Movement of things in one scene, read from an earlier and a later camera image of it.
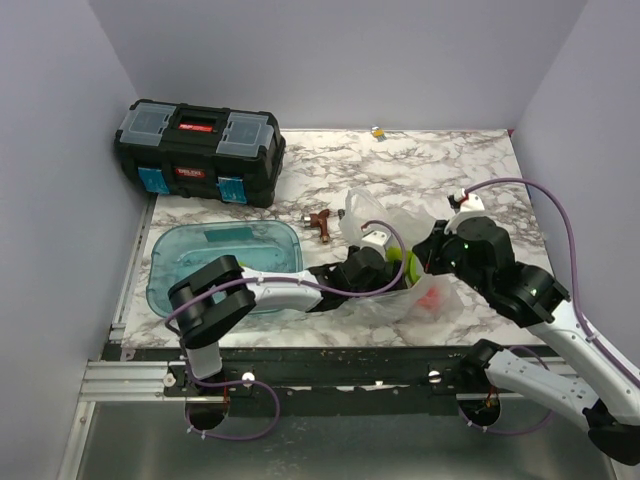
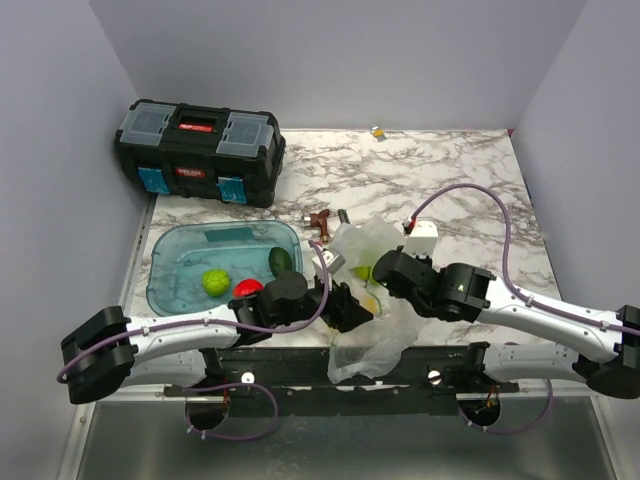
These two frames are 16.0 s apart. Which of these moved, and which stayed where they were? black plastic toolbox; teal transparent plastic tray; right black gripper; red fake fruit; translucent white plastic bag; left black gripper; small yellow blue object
Moved: left black gripper; translucent white plastic bag; red fake fruit; right black gripper
Stayed: teal transparent plastic tray; small yellow blue object; black plastic toolbox
